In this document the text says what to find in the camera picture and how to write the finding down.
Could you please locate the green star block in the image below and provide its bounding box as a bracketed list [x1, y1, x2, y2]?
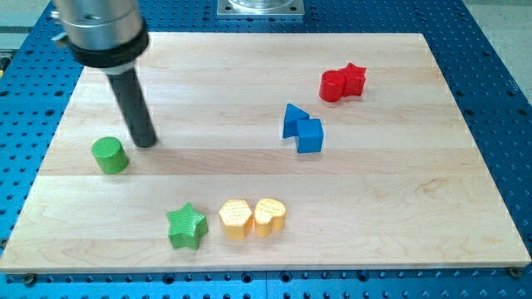
[166, 203, 209, 250]

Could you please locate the red star block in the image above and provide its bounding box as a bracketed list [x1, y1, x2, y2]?
[339, 62, 367, 96]

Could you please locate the red cylinder block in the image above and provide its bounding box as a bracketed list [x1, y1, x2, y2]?
[319, 70, 346, 102]

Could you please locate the blue perforated metal table plate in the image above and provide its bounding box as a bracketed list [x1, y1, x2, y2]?
[1, 0, 531, 298]

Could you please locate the yellow hexagon block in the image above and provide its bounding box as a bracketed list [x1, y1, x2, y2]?
[219, 199, 253, 240]

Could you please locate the blue triangle block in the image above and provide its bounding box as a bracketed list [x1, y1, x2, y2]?
[283, 103, 310, 139]

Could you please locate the green cylinder block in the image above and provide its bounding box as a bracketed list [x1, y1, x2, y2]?
[91, 136, 129, 174]

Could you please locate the light wooden board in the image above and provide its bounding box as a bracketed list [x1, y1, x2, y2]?
[1, 32, 530, 273]

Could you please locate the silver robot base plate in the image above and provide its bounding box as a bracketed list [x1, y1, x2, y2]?
[217, 0, 305, 18]

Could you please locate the blue cube block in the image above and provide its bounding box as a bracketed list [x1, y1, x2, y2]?
[296, 119, 324, 154]

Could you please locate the yellow heart block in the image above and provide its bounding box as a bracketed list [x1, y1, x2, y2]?
[254, 198, 287, 238]

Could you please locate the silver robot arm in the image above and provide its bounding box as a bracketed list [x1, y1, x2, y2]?
[51, 0, 149, 75]

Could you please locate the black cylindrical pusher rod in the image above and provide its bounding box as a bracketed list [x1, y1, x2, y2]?
[107, 68, 157, 148]

